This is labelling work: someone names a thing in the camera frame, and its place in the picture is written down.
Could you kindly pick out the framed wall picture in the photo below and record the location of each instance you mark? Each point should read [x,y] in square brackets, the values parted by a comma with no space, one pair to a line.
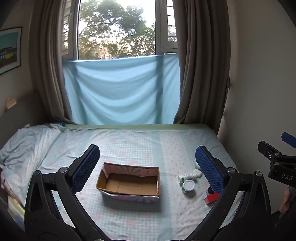
[9,49]

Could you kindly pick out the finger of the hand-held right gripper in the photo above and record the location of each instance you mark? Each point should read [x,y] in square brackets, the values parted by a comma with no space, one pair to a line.
[289,139]
[268,149]

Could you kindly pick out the brown curtain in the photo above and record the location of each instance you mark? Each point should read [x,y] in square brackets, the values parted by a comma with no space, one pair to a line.
[50,60]
[203,62]

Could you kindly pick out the small beige object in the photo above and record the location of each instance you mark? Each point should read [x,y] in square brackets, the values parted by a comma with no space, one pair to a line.
[11,103]

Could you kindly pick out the grey headboard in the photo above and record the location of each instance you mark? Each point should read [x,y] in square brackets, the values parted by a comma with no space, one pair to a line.
[20,115]

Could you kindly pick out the light blue hanging cloth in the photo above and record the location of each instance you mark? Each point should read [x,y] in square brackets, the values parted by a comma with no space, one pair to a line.
[120,92]

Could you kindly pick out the white lid jar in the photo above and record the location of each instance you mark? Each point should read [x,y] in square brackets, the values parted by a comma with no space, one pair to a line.
[188,185]

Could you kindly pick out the small red box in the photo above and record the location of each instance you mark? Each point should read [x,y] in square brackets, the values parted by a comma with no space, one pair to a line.
[211,199]

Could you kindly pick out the person's right hand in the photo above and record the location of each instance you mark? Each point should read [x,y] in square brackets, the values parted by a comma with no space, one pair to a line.
[289,200]

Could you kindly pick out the white plastic bottle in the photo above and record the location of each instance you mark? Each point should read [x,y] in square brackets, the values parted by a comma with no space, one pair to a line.
[189,177]

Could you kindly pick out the cardboard box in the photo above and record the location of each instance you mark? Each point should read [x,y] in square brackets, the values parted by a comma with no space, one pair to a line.
[129,183]

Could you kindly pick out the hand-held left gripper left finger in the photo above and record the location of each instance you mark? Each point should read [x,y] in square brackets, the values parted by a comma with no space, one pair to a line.
[85,168]

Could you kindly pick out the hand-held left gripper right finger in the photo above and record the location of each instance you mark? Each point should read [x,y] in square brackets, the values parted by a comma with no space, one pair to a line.
[209,169]

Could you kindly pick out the checked floral bed sheet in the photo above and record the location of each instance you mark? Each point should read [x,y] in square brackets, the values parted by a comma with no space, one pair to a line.
[138,148]

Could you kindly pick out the crumpled light blue blanket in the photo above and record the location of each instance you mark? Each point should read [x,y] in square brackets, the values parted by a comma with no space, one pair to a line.
[25,148]

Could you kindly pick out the window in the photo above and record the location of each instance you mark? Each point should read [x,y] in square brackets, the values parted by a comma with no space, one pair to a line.
[115,27]

